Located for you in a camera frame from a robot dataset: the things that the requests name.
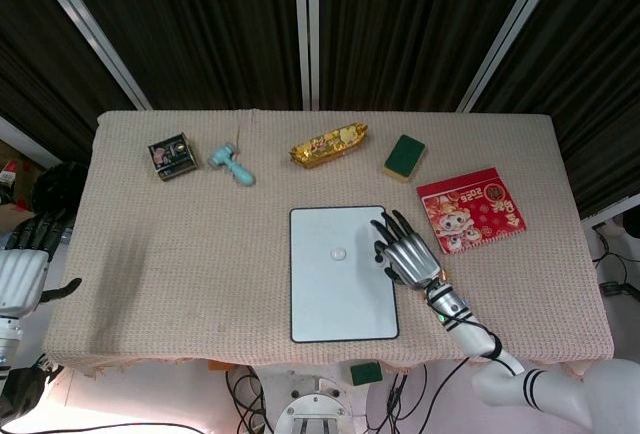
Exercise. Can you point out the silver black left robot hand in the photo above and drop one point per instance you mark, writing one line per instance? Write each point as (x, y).
(20, 279)

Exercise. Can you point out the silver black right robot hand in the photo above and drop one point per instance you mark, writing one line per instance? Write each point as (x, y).
(410, 256)

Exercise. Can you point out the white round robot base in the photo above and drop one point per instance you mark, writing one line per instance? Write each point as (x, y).
(314, 411)

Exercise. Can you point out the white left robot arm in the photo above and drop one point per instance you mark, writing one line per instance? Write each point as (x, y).
(7, 336)

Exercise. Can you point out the white rectangular board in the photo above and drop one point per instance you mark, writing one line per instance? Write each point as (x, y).
(340, 304)

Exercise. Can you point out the white round token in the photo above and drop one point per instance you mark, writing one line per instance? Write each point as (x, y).
(338, 254)

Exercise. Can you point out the red festive envelope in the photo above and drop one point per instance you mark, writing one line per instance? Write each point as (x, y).
(475, 209)

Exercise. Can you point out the black fuzzy object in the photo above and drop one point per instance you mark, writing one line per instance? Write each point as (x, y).
(57, 186)

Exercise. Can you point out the green yellow sponge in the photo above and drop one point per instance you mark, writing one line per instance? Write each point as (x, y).
(405, 156)

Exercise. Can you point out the red white box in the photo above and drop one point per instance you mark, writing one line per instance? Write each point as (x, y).
(9, 174)

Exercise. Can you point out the dark cloth bundle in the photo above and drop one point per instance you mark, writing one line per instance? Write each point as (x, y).
(17, 389)

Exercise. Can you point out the small green sponge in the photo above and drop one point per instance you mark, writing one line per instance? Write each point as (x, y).
(366, 373)

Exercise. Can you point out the gold biscuit package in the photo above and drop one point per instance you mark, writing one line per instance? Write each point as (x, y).
(327, 146)

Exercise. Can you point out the beige waffle tablecloth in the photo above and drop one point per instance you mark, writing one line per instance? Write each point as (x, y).
(200, 264)

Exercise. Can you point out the black printed tin box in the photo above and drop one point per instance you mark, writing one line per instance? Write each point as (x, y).
(172, 156)

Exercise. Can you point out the teal toy hammer massager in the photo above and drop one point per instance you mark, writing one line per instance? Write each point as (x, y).
(232, 166)

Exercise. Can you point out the black power adapter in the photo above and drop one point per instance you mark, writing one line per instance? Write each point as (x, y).
(617, 289)

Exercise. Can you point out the black curtain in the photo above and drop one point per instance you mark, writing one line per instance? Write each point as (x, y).
(210, 29)

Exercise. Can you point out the white stand frame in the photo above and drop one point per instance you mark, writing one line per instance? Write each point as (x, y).
(612, 211)

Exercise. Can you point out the white slanted frame post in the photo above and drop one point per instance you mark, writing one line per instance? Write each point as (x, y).
(510, 34)
(95, 29)

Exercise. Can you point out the white vertical frame post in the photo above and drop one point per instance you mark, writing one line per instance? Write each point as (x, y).
(306, 29)

